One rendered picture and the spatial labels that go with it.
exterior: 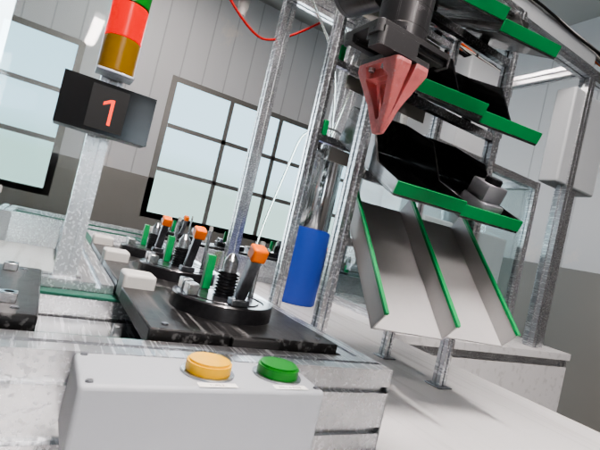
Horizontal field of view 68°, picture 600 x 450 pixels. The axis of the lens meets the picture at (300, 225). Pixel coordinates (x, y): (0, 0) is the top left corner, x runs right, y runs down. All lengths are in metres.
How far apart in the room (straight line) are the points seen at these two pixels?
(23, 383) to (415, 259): 0.62
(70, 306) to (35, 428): 0.27
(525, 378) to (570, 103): 1.17
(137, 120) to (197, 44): 3.65
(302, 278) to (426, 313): 0.85
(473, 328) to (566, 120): 1.54
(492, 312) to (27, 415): 0.71
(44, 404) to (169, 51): 3.92
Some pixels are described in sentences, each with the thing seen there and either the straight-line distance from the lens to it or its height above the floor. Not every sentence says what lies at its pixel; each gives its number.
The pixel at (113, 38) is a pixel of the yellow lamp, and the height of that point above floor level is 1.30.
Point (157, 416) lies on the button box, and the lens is 0.38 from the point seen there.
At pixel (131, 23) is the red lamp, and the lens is 0.71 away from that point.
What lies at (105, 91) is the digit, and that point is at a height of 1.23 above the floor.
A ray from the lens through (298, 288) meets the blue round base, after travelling 1.55.
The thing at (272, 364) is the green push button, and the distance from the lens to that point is 0.43.
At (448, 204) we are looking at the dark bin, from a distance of 0.73.
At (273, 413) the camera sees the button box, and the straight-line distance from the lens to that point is 0.42.
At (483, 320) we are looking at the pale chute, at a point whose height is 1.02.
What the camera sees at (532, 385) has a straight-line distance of 2.17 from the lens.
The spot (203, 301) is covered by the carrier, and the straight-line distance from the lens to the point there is 0.57.
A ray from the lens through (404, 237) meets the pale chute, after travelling 0.85.
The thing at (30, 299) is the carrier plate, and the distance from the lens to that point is 0.53.
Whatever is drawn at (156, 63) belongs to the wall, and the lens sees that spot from 4.19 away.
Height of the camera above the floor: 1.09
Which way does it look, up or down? 1 degrees up
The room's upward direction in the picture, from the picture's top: 13 degrees clockwise
